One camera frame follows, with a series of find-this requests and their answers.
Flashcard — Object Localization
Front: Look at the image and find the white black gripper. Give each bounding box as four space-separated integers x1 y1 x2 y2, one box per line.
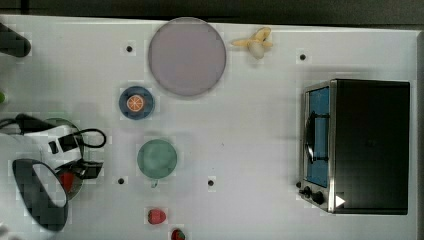
24 125 104 180

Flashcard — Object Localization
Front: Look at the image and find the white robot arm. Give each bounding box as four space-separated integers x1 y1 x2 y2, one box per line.
1 124 103 240

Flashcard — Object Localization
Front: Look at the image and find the green strainer basket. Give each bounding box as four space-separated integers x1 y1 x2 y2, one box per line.
46 117 84 200

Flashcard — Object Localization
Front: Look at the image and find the small green object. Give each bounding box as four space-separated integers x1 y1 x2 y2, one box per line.
0 92 5 103

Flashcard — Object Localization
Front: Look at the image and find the orange slice toy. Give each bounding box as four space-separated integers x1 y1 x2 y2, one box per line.
126 95 145 112

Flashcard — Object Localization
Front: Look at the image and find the green cup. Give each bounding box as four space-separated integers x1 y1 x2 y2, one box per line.
137 139 178 188

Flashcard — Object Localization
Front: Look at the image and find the blue bowl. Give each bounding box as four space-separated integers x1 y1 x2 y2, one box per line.
118 86 155 120

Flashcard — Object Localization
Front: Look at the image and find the red strawberry toy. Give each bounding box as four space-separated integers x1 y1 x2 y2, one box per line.
148 209 167 225

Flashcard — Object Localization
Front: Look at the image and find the grey round plate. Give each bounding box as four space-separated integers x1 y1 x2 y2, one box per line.
148 17 226 97

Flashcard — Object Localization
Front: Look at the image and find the peeled banana toy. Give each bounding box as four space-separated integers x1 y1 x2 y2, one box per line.
231 27 273 60

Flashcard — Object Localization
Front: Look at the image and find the silver toaster oven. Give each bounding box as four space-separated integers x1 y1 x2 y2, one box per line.
296 79 411 215

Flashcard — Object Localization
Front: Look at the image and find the black cable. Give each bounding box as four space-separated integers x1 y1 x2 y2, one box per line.
0 113 108 150

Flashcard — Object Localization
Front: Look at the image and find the black cylinder post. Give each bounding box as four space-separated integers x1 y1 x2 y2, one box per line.
0 24 31 58

